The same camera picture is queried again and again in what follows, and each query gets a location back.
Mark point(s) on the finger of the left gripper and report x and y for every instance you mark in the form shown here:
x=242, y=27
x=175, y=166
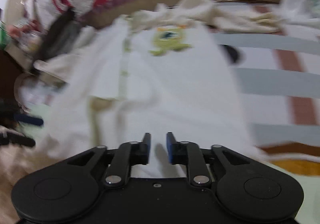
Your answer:
x=23, y=118

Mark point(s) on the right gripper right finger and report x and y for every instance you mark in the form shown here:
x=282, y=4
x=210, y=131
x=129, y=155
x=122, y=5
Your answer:
x=190, y=155

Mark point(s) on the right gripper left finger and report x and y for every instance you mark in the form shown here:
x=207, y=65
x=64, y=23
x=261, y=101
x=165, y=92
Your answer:
x=121, y=160

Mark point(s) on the cream zip-up hoodie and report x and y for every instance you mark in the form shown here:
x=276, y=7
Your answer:
x=153, y=71

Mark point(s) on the dark wooden dresser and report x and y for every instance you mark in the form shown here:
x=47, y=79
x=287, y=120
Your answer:
x=12, y=76

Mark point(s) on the beige fleece trouser leg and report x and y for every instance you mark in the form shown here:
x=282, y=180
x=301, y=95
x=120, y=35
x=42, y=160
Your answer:
x=18, y=161

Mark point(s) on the dark brown knit sweater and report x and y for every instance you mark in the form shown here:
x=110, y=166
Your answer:
x=58, y=40

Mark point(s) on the checkered play mat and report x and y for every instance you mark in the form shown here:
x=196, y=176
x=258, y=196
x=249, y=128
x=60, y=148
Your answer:
x=265, y=94

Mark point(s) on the light green blanket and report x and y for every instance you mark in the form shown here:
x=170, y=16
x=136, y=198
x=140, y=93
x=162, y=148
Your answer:
x=309, y=212

